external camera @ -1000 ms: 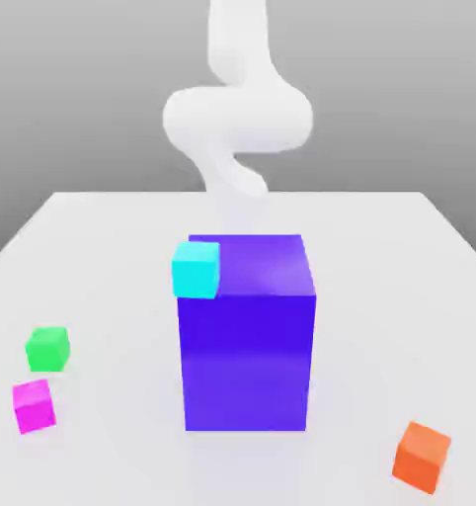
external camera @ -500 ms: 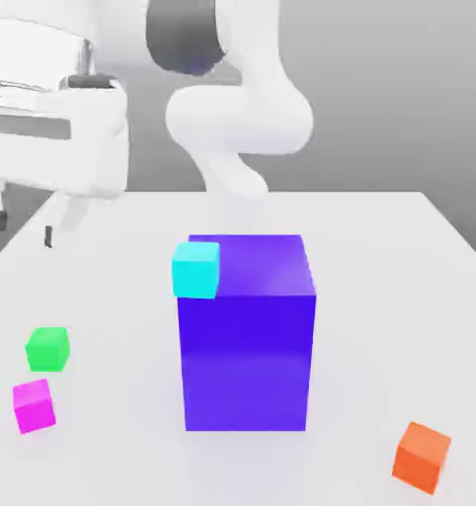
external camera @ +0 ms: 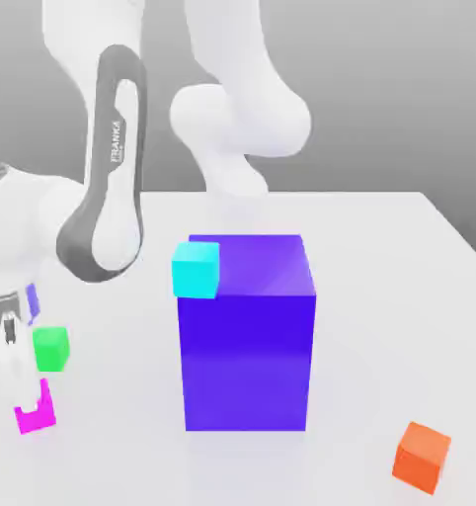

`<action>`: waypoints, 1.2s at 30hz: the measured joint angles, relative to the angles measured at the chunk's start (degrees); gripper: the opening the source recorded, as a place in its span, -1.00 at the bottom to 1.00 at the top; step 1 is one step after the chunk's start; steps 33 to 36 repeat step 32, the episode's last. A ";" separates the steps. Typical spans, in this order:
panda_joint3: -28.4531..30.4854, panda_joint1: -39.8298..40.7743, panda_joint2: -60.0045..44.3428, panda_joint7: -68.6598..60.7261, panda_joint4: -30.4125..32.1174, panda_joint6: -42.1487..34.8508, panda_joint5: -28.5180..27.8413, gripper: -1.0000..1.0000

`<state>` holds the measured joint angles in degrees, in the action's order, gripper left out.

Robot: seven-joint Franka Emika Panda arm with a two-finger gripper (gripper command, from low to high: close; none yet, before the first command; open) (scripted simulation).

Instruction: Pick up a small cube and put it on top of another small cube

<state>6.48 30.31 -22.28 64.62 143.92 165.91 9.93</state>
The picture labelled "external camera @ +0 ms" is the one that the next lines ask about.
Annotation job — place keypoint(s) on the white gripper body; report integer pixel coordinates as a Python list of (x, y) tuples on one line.
[(20, 379)]

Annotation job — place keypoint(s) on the small magenta cube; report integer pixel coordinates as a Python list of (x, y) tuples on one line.
[(36, 421)]

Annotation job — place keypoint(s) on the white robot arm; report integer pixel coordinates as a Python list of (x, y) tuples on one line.
[(238, 118)]

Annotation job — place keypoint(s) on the small green cube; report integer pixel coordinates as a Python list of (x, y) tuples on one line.
[(49, 350)]

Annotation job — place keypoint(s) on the small cyan cube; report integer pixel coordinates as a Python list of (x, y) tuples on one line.
[(194, 270)]

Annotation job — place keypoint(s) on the small orange cube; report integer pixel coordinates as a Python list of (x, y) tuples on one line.
[(417, 460)]

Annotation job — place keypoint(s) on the large blue box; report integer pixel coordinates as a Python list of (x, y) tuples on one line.
[(246, 355)]

